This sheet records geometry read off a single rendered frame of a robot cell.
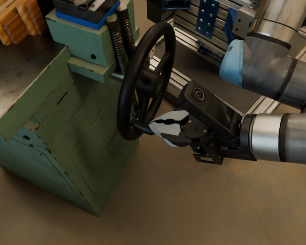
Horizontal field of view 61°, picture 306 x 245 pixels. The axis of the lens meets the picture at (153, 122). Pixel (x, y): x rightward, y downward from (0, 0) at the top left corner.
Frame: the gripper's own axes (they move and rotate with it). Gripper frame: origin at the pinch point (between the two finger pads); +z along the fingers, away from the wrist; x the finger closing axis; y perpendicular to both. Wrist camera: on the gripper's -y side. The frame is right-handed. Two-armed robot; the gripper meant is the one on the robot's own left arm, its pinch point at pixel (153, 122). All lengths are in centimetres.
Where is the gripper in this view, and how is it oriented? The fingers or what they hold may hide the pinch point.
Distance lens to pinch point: 53.7
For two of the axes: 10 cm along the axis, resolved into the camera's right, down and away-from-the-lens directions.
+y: 4.5, 6.4, 6.2
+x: 4.2, -7.6, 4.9
